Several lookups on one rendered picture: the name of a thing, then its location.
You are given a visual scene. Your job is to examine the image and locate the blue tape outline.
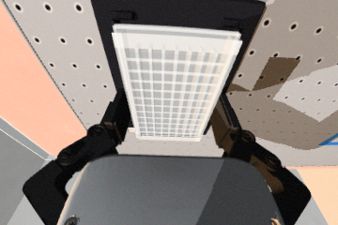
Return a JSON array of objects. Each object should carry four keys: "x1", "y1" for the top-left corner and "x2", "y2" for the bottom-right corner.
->
[{"x1": 319, "y1": 133, "x2": 338, "y2": 145}]

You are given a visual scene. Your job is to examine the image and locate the white well plate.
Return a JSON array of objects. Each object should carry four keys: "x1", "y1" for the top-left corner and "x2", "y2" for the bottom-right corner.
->
[{"x1": 112, "y1": 23, "x2": 242, "y2": 142}]

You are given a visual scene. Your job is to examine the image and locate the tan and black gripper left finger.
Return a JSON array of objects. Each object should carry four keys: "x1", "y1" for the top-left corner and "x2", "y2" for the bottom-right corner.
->
[{"x1": 23, "y1": 88, "x2": 131, "y2": 225}]

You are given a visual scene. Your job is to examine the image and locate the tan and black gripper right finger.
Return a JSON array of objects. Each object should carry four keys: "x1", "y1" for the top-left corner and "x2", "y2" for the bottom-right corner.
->
[{"x1": 209, "y1": 94, "x2": 312, "y2": 225}]

